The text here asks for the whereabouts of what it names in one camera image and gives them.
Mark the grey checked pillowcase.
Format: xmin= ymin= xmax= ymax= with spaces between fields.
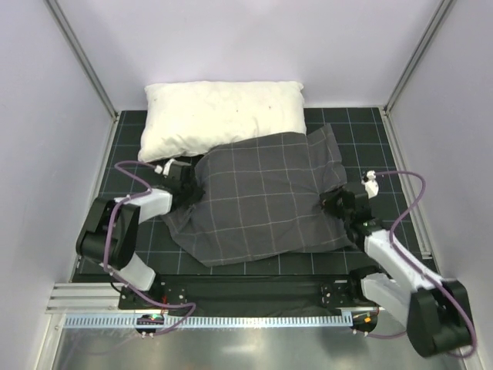
xmin=163 ymin=125 xmax=350 ymax=267

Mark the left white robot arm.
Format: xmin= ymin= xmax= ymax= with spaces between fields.
xmin=75 ymin=159 xmax=204 ymax=309

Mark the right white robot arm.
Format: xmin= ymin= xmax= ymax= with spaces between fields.
xmin=320 ymin=183 xmax=478 ymax=358

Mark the white plain pillow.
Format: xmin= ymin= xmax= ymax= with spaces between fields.
xmin=138 ymin=81 xmax=306 ymax=163

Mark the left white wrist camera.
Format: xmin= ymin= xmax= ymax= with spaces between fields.
xmin=154 ymin=158 xmax=177 ymax=177

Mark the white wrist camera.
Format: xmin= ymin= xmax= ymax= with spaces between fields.
xmin=154 ymin=158 xmax=177 ymax=177
xmin=361 ymin=170 xmax=379 ymax=199

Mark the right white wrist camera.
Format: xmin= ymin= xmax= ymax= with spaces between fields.
xmin=361 ymin=170 xmax=379 ymax=199

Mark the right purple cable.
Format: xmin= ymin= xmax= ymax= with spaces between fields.
xmin=365 ymin=170 xmax=477 ymax=358

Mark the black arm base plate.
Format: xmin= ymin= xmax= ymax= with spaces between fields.
xmin=119 ymin=274 xmax=381 ymax=314

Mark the slotted grey cable duct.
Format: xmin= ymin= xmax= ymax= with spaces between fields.
xmin=63 ymin=312 xmax=353 ymax=329

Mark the left aluminium frame post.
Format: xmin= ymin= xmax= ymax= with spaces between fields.
xmin=44 ymin=0 xmax=118 ymax=121

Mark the aluminium frame post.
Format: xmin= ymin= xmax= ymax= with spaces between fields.
xmin=44 ymin=0 xmax=118 ymax=121
xmin=383 ymin=0 xmax=456 ymax=116

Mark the right aluminium frame post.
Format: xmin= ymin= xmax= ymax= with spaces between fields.
xmin=383 ymin=0 xmax=456 ymax=116

